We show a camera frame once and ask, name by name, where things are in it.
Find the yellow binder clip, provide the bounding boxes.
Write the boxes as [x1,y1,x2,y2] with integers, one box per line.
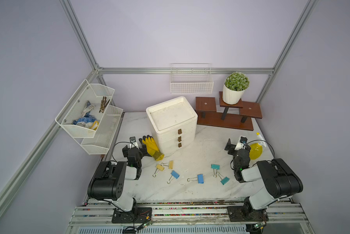
[152,164,164,177]
[160,160,174,169]

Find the blue binder clip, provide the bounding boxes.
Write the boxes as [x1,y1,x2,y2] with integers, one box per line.
[167,170,179,184]
[187,174,204,184]

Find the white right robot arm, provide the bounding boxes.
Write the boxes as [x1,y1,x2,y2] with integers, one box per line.
[225,137,303,215]

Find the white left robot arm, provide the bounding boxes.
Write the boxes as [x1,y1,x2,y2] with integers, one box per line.
[87,137,146,215]

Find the teal binder clip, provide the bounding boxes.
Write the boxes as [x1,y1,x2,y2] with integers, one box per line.
[216,172,230,185]
[211,164,220,177]

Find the white three-drawer cabinet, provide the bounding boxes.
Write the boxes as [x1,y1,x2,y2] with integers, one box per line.
[146,96,198,156]

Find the yellow black work glove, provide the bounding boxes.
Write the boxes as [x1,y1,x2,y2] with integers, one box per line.
[139,135,164,161]

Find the yellow spray bottle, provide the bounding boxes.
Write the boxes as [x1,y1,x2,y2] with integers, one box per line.
[250,132,267,160]

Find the brown wooden stepped shelf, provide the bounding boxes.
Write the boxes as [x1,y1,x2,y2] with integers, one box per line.
[195,92,263,131]

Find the white mesh lower bin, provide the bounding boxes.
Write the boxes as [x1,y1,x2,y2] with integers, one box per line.
[80,105,123,155]

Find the white mesh bin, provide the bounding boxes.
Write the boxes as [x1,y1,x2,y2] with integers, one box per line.
[55,80,114,138]
[80,105,123,155]

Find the blue white cloth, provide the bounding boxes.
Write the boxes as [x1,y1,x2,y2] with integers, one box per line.
[72,100,99,130]

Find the brown wooden clothespins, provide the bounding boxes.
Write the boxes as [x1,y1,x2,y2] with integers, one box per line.
[99,96,110,113]

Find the green plant in white pot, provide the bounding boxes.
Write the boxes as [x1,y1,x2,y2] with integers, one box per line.
[222,72,250,105]

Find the white mesh upper bin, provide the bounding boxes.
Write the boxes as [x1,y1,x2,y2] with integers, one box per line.
[55,80,114,138]

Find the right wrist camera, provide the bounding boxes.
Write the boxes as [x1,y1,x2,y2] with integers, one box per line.
[234,136,248,151]

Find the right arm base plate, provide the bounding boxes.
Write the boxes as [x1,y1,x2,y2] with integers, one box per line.
[227,205,268,222]

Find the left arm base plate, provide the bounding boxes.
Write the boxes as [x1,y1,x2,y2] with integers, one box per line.
[112,207,152,224]

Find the white wire wall basket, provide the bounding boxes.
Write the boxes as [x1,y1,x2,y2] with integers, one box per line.
[170,63,214,94]

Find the aluminium frame rail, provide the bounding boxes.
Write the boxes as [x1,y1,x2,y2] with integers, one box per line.
[98,68,275,75]

